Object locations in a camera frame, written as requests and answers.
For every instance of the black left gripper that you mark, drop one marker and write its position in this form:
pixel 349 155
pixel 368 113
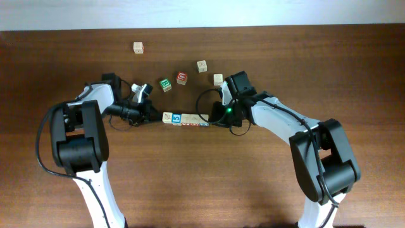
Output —
pixel 145 109

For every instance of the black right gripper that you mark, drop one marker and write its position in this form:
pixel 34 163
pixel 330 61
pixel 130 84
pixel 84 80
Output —
pixel 216 118

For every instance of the plain wooden block row end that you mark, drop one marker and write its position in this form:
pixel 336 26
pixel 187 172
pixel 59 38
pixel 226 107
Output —
pixel 167 117

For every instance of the green N wooden block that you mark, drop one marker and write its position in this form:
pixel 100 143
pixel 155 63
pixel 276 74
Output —
pixel 217 79

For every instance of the ice cream wooden block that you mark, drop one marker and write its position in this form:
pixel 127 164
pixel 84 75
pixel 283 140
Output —
pixel 185 119

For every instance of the blue K wooden block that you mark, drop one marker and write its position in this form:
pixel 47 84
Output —
pixel 203 120

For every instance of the red I wooden block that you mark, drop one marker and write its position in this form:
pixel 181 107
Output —
pixel 194 120

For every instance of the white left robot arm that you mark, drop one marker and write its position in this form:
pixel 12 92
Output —
pixel 80 145

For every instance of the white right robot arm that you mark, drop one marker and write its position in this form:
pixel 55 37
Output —
pixel 325 165

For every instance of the green B wooden block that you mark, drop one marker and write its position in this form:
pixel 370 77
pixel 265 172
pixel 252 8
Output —
pixel 165 85

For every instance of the green R wooden block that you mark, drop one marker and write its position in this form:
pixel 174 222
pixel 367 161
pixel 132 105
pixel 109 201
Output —
pixel 202 66

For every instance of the red U wooden block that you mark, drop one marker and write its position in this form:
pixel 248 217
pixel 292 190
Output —
pixel 182 78

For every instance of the plain wooden block far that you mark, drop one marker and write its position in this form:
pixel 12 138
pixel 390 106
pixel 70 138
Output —
pixel 138 47

